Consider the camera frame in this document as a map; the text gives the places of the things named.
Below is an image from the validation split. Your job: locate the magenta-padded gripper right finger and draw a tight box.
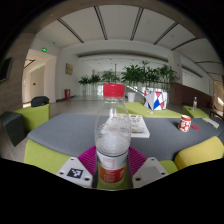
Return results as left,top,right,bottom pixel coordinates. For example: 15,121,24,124
127,146,169,189

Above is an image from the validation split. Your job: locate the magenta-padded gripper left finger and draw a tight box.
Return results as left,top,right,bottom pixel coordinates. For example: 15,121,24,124
55,145,99,190

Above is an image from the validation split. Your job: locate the clear red-capped water bottle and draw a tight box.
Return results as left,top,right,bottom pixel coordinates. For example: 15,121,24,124
94,83,133,191

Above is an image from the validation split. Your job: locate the green curved bench seat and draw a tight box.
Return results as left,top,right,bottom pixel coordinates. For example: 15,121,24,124
23,139,180,191

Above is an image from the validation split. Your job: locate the white printed magazine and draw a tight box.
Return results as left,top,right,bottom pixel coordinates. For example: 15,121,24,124
128,113,151,139

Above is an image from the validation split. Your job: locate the yellow curved bench seat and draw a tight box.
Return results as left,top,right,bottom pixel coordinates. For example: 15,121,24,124
173,135,224,171

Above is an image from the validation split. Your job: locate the red and white mug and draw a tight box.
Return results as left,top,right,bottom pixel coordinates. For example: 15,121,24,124
178,114,193,133

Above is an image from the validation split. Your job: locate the large green low table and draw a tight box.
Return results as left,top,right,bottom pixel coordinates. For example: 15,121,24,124
124,101,183,119

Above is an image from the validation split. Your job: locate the green cube seat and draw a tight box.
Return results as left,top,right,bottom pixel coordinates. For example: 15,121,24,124
13,103,51,133

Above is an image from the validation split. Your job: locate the red blue white cube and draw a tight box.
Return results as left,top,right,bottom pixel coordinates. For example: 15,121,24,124
143,89,168,111

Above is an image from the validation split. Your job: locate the small green low table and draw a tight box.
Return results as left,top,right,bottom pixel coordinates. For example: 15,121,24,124
182,105,210,119

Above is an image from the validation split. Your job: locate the dark grey armchair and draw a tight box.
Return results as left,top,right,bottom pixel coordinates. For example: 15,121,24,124
0,110,26,148

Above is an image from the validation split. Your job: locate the red fire extinguisher box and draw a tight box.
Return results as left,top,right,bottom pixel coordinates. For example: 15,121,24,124
64,88,72,101

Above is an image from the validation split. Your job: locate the black chair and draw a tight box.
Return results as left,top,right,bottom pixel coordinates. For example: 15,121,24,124
30,95,51,108

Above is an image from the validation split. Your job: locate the yellow-edged printed booklet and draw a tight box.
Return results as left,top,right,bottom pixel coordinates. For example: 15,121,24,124
202,117,221,130

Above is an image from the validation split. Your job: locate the small clear plastic bottle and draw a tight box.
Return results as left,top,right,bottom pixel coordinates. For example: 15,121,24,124
192,96,199,113

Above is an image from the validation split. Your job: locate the row of potted plants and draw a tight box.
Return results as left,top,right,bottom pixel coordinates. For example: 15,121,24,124
78,60,179,95

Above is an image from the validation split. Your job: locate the framed wall picture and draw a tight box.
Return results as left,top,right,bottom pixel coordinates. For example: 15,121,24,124
65,63,74,76

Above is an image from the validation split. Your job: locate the black wall screen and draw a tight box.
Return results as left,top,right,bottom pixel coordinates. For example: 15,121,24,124
0,57,14,84

